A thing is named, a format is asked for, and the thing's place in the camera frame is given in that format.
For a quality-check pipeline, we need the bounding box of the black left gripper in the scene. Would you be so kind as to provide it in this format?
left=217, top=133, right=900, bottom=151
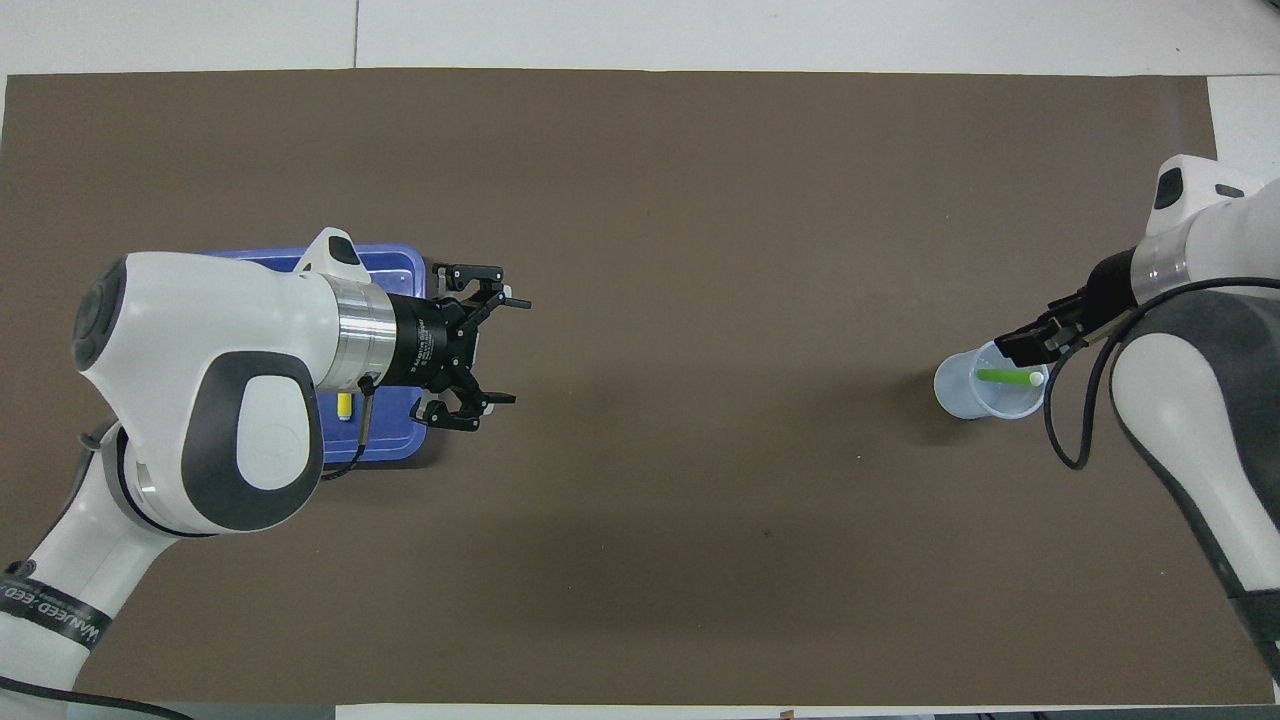
left=385, top=264, right=532, bottom=432

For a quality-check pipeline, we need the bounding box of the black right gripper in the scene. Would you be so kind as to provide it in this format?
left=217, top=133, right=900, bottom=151
left=993, top=248, right=1141, bottom=367

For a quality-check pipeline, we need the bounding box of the translucent plastic cup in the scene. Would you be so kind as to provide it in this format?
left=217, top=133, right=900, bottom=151
left=933, top=340, right=1051, bottom=421

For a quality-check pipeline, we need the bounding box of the blue plastic tray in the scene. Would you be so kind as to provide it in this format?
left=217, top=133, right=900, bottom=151
left=190, top=243, right=431, bottom=466

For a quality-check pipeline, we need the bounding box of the brown table mat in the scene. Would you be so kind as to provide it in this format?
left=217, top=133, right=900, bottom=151
left=0, top=68, right=1276, bottom=707

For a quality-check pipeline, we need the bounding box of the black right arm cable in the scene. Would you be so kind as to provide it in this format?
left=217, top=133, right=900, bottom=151
left=1043, top=278, right=1280, bottom=471

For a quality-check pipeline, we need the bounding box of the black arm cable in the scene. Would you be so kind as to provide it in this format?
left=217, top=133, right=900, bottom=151
left=1043, top=278, right=1280, bottom=471
left=0, top=375, right=379, bottom=720

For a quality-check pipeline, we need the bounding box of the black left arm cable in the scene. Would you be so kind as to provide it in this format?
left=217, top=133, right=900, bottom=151
left=0, top=375, right=379, bottom=720

